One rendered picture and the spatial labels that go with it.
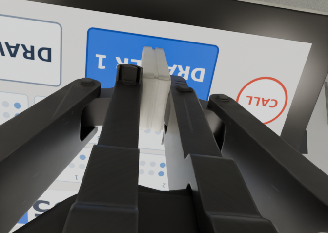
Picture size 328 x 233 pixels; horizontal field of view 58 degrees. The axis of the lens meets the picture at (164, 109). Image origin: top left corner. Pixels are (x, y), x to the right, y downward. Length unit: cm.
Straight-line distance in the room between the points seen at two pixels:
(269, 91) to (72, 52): 15
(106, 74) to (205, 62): 7
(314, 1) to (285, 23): 168
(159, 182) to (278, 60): 14
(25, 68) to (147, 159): 12
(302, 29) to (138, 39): 12
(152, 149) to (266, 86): 10
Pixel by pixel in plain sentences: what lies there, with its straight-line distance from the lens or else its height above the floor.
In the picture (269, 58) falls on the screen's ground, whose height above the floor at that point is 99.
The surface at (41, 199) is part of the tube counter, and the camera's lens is 29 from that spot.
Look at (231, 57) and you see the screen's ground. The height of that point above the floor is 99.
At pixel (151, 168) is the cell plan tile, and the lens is 26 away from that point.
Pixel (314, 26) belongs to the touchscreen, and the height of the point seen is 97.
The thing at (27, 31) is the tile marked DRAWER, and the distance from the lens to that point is 23.
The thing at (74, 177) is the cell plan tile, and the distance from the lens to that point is 27.
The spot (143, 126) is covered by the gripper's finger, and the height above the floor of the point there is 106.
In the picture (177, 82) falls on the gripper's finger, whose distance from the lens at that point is 17.
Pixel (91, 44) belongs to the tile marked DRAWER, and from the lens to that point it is 22.
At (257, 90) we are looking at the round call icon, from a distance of 24.
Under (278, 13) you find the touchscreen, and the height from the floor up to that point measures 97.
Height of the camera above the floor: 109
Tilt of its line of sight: 17 degrees down
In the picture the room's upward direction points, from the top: 175 degrees counter-clockwise
